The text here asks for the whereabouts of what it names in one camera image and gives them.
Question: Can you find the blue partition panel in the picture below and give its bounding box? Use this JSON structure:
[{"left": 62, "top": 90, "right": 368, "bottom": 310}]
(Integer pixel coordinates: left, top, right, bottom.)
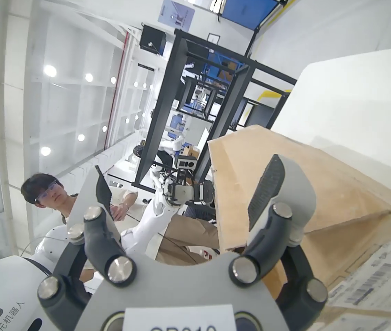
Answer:
[{"left": 221, "top": 0, "right": 280, "bottom": 31}]

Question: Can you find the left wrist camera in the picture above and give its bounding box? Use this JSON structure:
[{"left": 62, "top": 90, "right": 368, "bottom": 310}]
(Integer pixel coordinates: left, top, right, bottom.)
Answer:
[{"left": 173, "top": 155, "right": 198, "bottom": 186}]

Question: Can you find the robot body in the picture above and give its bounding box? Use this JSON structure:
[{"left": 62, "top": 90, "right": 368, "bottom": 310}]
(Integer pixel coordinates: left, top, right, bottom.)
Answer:
[{"left": 0, "top": 255, "right": 56, "bottom": 331}]

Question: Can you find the black wall box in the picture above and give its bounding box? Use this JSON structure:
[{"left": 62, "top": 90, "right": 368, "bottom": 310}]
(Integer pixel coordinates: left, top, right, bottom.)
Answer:
[{"left": 140, "top": 24, "right": 167, "bottom": 54}]

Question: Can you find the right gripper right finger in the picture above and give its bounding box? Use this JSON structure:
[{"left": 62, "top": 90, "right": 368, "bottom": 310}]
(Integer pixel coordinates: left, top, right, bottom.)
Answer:
[{"left": 228, "top": 154, "right": 329, "bottom": 331}]

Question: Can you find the pale blue wall poster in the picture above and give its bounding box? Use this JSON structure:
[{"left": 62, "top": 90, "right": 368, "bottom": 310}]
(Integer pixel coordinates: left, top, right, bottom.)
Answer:
[{"left": 157, "top": 0, "right": 195, "bottom": 31}]

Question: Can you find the large brown cardboard carton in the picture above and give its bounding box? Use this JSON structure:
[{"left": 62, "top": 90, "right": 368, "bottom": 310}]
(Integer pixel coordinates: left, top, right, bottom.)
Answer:
[{"left": 207, "top": 125, "right": 391, "bottom": 331}]

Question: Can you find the black metal frame rack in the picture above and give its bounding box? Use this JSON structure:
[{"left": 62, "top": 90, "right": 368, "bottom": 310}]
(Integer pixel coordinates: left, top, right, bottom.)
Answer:
[{"left": 132, "top": 29, "right": 297, "bottom": 191}]

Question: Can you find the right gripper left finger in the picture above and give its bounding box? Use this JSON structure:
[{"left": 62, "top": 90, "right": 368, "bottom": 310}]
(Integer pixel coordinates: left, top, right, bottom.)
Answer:
[{"left": 37, "top": 165, "right": 137, "bottom": 329}]

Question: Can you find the person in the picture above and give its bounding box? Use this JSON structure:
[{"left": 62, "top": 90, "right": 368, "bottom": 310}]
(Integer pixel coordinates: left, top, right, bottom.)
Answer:
[{"left": 21, "top": 173, "right": 220, "bottom": 283}]

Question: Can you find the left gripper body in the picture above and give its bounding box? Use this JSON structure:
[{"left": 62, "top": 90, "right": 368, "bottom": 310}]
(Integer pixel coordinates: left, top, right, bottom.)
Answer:
[{"left": 168, "top": 180, "right": 215, "bottom": 207}]

